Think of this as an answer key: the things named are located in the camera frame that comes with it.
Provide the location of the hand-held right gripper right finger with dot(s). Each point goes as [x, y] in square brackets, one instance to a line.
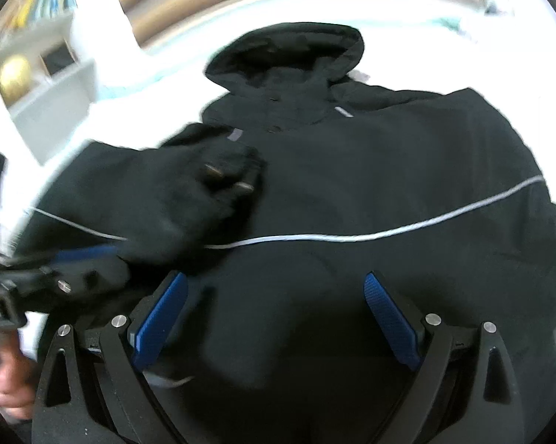
[391, 319]

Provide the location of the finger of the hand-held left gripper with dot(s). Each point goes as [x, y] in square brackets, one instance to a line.
[86, 256]
[74, 286]

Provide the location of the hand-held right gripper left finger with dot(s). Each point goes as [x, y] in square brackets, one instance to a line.
[160, 319]

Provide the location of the black shorts garment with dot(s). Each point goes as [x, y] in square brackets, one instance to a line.
[352, 171]

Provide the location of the person's left hand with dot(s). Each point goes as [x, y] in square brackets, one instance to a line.
[14, 393]

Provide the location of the white bookshelf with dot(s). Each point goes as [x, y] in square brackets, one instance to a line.
[69, 88]

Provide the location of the bed with white sheet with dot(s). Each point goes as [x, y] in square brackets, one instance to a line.
[444, 55]

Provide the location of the dark picture frame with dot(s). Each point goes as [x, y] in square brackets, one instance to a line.
[58, 61]

